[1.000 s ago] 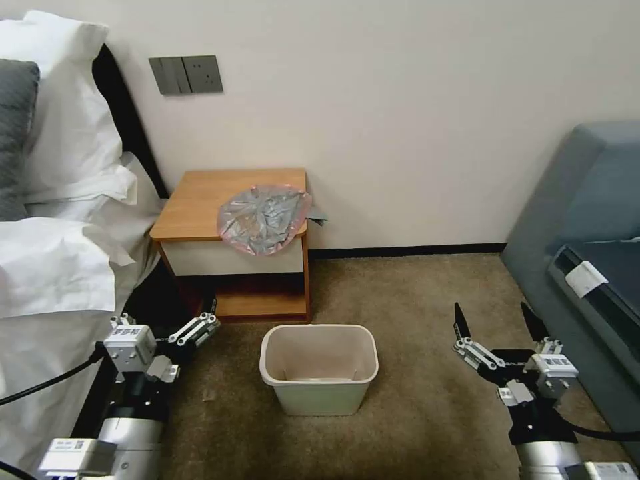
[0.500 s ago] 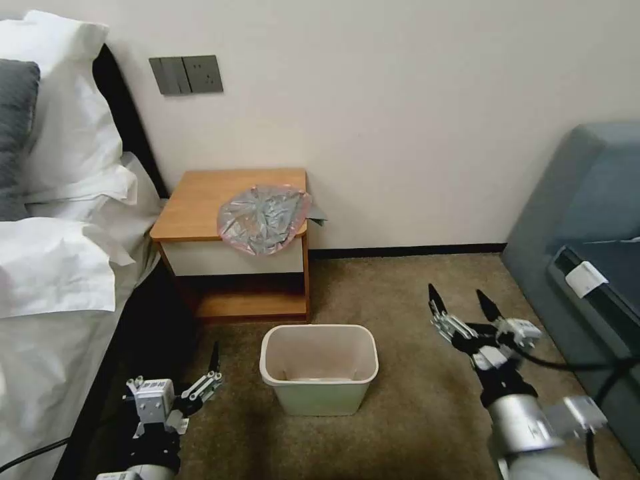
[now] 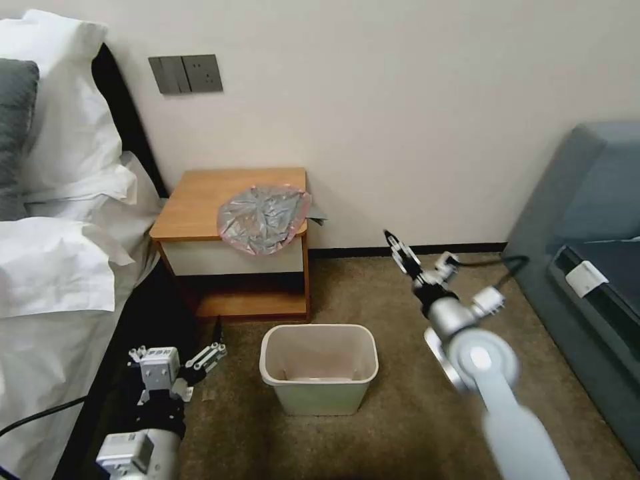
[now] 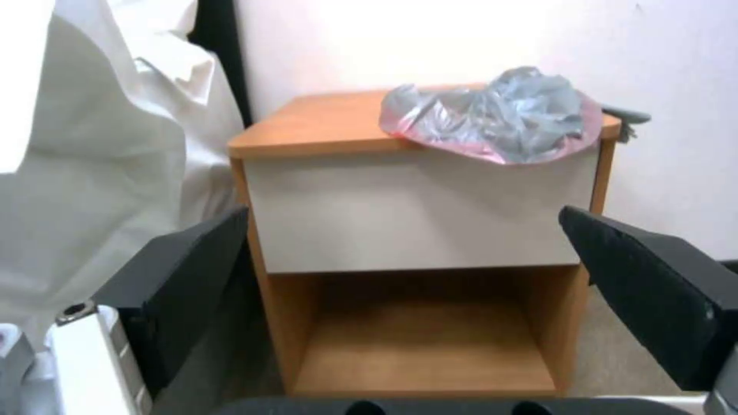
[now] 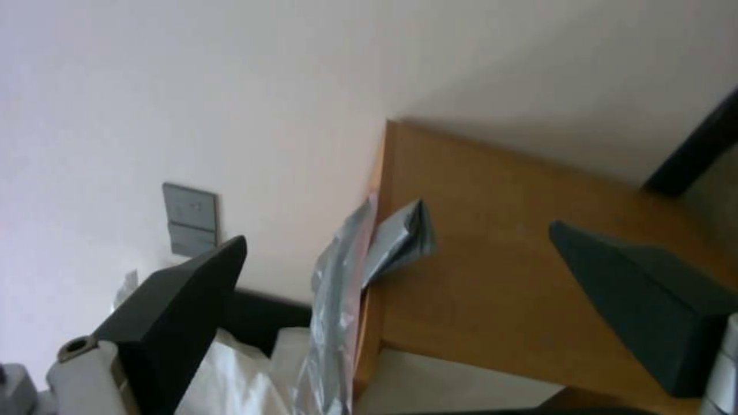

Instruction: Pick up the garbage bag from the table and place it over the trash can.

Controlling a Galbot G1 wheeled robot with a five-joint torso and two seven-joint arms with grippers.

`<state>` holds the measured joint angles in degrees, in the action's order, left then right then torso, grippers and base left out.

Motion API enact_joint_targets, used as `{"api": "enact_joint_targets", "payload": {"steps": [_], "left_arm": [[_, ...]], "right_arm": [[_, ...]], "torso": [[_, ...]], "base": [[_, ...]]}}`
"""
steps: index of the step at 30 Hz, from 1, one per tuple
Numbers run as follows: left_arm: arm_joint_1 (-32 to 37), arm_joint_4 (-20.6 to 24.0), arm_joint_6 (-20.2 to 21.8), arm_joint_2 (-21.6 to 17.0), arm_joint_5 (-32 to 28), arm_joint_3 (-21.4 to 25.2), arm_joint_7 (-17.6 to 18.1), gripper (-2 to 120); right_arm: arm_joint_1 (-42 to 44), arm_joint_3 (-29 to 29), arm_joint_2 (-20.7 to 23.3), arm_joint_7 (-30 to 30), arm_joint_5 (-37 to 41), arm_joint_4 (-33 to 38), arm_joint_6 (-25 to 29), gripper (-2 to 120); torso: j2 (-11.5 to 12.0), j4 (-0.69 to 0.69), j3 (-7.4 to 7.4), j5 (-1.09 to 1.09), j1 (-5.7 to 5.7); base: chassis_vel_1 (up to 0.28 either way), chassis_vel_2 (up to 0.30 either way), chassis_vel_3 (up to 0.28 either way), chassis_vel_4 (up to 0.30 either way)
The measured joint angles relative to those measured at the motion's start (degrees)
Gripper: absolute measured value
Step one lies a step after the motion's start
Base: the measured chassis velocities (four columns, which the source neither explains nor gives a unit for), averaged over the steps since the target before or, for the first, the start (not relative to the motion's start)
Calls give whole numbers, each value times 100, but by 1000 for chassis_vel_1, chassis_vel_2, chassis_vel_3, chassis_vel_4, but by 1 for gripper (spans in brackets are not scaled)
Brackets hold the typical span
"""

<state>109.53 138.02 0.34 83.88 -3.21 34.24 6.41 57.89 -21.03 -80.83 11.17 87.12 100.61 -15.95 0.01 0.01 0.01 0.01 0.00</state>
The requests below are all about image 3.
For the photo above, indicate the dark grey pillow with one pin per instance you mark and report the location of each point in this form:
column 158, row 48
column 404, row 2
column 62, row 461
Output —
column 12, row 135

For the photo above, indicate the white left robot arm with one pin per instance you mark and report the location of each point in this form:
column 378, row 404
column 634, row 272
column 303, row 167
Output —
column 150, row 457

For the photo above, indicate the beige plastic trash can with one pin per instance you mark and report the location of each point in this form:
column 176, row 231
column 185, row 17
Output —
column 320, row 385

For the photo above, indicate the wooden nightstand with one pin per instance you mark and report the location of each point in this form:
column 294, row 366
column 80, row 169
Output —
column 200, row 215

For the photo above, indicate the grey-blue sofa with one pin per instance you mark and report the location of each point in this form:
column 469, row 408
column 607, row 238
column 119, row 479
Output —
column 575, row 225

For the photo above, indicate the black bed frame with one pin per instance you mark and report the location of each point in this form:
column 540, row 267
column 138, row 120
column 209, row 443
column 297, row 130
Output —
column 150, row 320

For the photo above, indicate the black bed headboard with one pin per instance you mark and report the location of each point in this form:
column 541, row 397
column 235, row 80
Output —
column 125, row 110

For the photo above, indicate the white bed sheet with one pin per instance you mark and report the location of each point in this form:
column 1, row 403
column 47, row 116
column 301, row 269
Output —
column 45, row 360

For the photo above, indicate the grey plastic garbage bag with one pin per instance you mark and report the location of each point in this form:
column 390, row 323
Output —
column 262, row 217

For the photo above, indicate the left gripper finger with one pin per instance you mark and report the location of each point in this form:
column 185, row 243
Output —
column 209, row 357
column 137, row 356

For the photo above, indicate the flat white pillow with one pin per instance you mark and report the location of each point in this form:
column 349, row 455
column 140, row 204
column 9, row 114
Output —
column 50, row 270

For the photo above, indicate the large white pillow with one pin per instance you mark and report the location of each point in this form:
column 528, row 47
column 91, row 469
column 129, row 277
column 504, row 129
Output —
column 75, row 130

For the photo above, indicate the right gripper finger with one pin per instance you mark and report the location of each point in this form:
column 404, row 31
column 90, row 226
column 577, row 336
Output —
column 403, row 248
column 401, row 260

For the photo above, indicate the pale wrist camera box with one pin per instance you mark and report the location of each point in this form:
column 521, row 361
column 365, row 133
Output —
column 159, row 367
column 445, row 267

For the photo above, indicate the white sofa tag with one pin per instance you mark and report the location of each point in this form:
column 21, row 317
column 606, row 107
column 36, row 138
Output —
column 586, row 280

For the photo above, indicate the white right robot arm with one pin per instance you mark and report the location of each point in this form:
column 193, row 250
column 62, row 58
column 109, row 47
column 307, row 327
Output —
column 492, row 380

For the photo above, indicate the grey wall switch panel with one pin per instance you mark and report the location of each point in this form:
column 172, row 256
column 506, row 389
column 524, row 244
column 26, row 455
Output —
column 187, row 74

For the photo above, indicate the black baseboard strip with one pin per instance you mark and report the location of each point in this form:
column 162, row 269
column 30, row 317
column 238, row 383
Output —
column 450, row 248

